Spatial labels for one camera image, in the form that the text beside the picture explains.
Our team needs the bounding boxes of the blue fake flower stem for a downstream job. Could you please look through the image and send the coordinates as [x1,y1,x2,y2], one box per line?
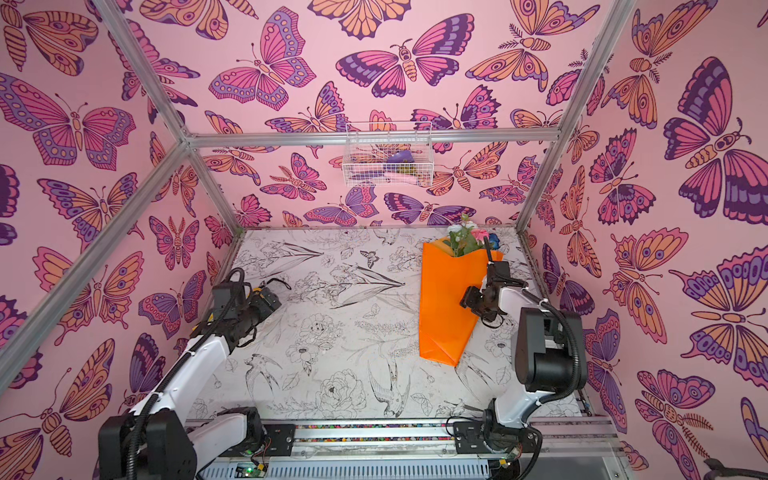
[489,233,500,250]

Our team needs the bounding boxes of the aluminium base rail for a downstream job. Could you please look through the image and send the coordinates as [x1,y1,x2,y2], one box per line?
[198,418,634,479]

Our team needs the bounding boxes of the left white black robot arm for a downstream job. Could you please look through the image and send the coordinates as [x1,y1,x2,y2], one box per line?
[98,279,281,479]

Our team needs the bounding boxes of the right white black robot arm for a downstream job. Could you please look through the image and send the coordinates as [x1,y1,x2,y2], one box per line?
[460,260,587,454]

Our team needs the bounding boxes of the white fake flower stem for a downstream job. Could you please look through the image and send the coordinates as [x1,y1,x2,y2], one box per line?
[447,214,485,257]

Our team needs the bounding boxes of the green circuit board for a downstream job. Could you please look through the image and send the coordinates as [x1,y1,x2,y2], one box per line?
[235,462,267,479]

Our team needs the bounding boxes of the orange wrapping paper sheet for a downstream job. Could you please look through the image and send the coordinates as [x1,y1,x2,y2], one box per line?
[418,243,488,367]

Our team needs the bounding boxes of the pink fake rose stem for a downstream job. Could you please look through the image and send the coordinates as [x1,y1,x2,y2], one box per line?
[471,228,490,248]

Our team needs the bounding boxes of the white wire wall basket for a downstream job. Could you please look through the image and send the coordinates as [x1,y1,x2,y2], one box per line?
[340,121,435,188]

